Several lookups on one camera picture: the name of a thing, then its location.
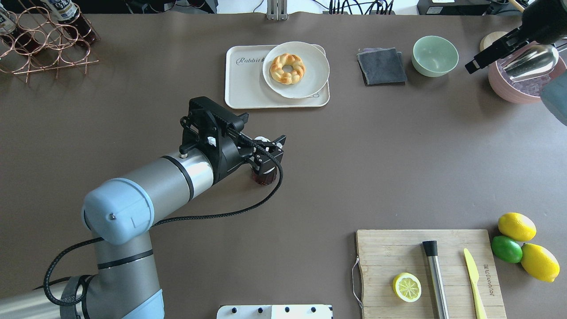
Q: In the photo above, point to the steel muddler stick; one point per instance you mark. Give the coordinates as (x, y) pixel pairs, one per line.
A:
(431, 251)

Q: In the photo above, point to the bamboo cutting board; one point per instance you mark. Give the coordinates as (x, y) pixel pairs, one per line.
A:
(383, 254)

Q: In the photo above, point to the white round plate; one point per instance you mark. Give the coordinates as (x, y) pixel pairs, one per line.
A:
(317, 70)

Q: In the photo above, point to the dark tea bottle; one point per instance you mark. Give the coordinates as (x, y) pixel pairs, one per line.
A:
(264, 179)

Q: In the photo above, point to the yellow lemon near board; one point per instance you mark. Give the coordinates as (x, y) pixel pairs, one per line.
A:
(517, 226)

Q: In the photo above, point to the mint green bowl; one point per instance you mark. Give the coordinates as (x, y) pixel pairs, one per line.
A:
(434, 56)

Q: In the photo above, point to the half lemon slice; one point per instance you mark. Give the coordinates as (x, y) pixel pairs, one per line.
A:
(407, 287)

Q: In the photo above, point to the yellow lemon outer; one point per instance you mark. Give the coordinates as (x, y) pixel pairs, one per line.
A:
(540, 263)

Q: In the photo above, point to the aluminium frame post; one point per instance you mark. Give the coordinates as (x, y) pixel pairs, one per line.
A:
(277, 10)

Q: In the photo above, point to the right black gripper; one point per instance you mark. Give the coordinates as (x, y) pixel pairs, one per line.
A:
(541, 23)

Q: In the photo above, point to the steel ice scoop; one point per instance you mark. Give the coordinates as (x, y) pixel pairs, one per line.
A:
(536, 61)

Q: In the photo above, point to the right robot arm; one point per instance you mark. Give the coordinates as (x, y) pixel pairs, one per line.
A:
(546, 20)

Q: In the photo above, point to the green lime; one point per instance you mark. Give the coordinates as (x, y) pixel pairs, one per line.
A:
(506, 249)

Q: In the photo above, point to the copper wire bottle rack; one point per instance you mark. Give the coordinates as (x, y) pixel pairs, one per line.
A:
(58, 52)

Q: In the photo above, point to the white serving tray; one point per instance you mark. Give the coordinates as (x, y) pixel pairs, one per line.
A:
(245, 87)

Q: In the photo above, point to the tea bottle in rack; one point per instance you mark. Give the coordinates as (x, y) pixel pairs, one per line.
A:
(14, 36)
(67, 14)

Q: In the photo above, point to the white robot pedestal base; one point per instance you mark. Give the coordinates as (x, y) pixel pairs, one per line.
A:
(276, 311)

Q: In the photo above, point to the pink ice bowl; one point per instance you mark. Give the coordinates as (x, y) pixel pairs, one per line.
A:
(523, 92)

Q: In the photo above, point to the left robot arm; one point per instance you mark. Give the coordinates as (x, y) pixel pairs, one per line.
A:
(120, 214)

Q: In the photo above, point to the yellow plastic knife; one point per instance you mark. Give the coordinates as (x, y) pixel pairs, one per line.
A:
(474, 277)

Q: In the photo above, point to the braided ring bread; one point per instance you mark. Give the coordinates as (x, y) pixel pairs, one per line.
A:
(287, 69)

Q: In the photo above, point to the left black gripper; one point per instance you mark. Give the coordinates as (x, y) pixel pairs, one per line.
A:
(230, 159)

